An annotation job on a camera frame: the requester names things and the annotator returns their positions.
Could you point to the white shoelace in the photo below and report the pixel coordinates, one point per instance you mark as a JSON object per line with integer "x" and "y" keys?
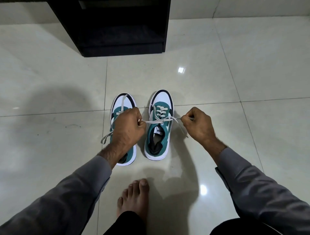
{"x": 105, "y": 138}
{"x": 150, "y": 122}

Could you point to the person's left hand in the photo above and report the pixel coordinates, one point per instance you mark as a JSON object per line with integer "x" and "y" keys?
{"x": 127, "y": 128}

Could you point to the person's right fingers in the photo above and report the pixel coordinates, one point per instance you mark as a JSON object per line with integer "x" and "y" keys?
{"x": 187, "y": 118}

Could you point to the person's left fingers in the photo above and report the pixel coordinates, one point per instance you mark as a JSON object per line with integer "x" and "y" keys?
{"x": 141, "y": 124}

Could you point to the person's left forearm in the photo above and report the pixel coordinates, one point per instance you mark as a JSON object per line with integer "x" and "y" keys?
{"x": 72, "y": 193}

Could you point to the person's right forearm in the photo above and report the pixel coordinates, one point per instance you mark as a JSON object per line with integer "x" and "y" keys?
{"x": 254, "y": 191}

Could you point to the person's right hand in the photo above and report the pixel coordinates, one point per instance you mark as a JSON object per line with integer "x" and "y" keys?
{"x": 199, "y": 126}

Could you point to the person's bare foot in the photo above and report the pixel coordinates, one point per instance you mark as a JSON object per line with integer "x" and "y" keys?
{"x": 135, "y": 198}

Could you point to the teal and white sneaker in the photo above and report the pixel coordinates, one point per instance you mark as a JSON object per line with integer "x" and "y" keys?
{"x": 159, "y": 140}
{"x": 121, "y": 100}

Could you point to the black wooden cabinet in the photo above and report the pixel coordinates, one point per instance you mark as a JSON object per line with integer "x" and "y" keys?
{"x": 116, "y": 26}

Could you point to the person's black trouser leg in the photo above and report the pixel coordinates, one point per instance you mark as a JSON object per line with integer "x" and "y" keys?
{"x": 127, "y": 224}
{"x": 242, "y": 227}

